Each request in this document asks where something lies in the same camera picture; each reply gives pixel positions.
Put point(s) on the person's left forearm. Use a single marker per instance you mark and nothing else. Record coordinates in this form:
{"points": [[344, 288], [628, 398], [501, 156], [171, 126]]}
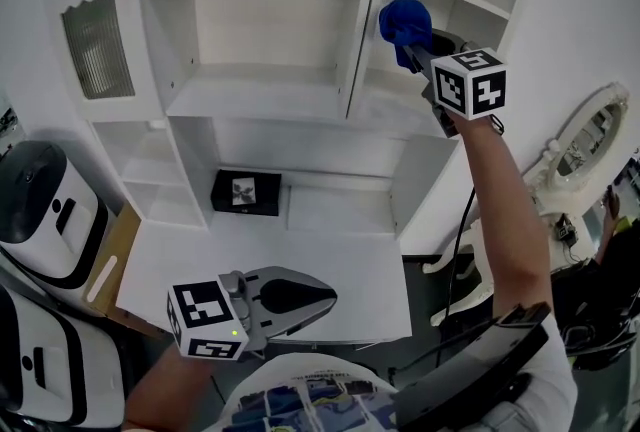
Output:
{"points": [[165, 395]]}

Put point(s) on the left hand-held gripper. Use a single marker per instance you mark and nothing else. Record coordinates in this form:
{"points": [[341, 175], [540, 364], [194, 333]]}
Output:
{"points": [[207, 317]]}

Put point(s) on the white ornate dressing table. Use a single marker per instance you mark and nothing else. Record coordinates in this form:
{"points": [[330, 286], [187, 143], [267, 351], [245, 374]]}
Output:
{"points": [[475, 260]]}

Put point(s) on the white desk with shelving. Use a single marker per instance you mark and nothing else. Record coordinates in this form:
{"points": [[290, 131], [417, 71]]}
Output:
{"points": [[270, 30]]}

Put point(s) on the spare hand-held gripper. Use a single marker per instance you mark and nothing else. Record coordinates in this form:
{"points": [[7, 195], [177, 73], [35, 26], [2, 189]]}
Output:
{"points": [[566, 230]]}

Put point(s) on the black chest-mounted device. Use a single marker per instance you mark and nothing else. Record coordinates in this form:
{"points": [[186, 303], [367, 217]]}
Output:
{"points": [[475, 360]]}

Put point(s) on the black box with picture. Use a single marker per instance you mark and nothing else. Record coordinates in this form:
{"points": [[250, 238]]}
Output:
{"points": [[245, 192]]}

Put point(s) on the white black delivery robot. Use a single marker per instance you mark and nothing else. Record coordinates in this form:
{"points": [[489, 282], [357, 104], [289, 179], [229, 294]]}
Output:
{"points": [[50, 215], [55, 360]]}

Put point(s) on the blue cleaning cloth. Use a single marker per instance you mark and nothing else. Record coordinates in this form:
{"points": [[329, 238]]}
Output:
{"points": [[405, 25]]}

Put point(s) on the ribbed glass cabinet door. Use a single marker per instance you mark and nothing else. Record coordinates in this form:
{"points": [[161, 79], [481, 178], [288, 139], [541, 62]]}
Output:
{"points": [[95, 40]]}

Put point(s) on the person's right forearm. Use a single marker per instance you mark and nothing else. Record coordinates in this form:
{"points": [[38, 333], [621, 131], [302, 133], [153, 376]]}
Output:
{"points": [[505, 220]]}

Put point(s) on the person's white printed shirt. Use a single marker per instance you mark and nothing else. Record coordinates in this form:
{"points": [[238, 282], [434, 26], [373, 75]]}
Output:
{"points": [[555, 380]]}

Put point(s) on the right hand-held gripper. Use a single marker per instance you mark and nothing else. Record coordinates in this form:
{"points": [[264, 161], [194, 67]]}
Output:
{"points": [[470, 85]]}

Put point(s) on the brown cardboard box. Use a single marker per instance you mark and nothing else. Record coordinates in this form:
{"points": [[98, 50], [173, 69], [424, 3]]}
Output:
{"points": [[117, 260]]}

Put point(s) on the oval white-framed mirror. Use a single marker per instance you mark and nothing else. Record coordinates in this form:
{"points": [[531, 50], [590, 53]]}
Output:
{"points": [[585, 150]]}

